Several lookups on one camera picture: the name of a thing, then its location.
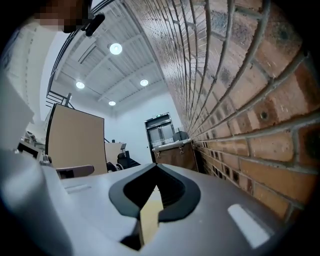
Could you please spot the dark double door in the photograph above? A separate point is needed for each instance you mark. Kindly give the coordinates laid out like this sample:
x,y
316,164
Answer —
x,y
160,130

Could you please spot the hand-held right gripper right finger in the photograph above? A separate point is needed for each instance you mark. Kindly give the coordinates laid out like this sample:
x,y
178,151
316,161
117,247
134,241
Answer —
x,y
212,225

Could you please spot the brown partition board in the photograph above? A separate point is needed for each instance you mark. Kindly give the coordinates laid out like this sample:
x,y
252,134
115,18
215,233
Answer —
x,y
77,140

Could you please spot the dark brown wooden cabinet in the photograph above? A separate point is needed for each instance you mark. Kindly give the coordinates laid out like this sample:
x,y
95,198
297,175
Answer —
x,y
172,156

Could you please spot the black metal railing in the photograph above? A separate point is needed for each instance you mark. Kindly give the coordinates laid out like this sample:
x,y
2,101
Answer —
x,y
58,98

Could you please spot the beige desk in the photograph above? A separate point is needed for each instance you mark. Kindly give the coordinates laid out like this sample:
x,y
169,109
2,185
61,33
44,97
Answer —
x,y
112,152

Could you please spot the black head-mounted camera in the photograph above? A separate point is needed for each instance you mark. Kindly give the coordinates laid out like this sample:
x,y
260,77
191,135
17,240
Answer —
x,y
94,23

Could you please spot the black box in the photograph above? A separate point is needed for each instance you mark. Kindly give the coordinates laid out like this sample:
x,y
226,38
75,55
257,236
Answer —
x,y
180,136

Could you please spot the person's head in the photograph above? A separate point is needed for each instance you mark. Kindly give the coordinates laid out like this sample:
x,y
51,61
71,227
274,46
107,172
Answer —
x,y
62,15

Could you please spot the round ceiling light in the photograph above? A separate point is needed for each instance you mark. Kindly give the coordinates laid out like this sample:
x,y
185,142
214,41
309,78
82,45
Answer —
x,y
115,48
80,85
144,82
112,103

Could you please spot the cluttered white desk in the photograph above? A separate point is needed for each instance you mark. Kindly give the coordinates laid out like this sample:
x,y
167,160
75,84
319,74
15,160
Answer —
x,y
30,147

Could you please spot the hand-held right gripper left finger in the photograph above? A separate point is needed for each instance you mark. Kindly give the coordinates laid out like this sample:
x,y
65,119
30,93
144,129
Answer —
x,y
87,212

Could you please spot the black office chair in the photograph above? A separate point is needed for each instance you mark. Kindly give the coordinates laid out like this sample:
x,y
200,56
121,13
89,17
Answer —
x,y
123,160

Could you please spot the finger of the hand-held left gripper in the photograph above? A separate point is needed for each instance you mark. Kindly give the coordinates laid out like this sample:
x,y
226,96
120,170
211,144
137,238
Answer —
x,y
82,170

